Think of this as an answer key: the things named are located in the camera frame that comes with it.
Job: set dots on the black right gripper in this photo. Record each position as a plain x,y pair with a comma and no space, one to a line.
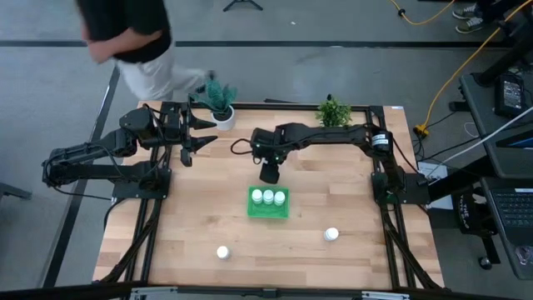
266,146

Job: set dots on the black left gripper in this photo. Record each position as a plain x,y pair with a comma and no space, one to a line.
172,125

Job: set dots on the white pill bottle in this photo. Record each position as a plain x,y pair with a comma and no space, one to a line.
268,196
279,198
222,252
257,196
331,233

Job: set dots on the green plastic basket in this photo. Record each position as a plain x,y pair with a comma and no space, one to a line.
266,211

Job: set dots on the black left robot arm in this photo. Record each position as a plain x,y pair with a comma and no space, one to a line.
83,152

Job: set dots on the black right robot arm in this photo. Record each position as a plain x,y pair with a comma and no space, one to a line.
333,133

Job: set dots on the teal plant in white pot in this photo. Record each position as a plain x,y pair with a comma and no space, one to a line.
225,118

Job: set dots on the small green leafy plant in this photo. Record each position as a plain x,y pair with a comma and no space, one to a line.
333,112

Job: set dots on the person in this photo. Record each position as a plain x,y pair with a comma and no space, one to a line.
125,25

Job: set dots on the black tripod foot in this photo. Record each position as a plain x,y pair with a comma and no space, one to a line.
242,2

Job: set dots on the white paper sheet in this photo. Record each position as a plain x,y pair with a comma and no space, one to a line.
433,171

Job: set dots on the black stand foot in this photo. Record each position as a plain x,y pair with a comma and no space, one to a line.
12,191

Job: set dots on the black bag with white print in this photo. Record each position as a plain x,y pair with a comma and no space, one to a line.
464,214

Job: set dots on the black side desk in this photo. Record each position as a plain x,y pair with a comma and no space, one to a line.
479,108

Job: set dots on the person's shoe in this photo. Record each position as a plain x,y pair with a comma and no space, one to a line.
464,11
468,26

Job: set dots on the black caster wheel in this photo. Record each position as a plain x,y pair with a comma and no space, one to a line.
485,262

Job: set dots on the black stand pole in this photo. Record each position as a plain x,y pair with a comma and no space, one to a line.
506,62

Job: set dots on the black laptop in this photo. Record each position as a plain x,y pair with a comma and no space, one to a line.
514,208

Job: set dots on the black aluminium table frame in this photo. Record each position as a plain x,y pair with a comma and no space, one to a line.
270,106

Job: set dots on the black camera rig beam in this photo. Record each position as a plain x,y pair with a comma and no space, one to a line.
270,293

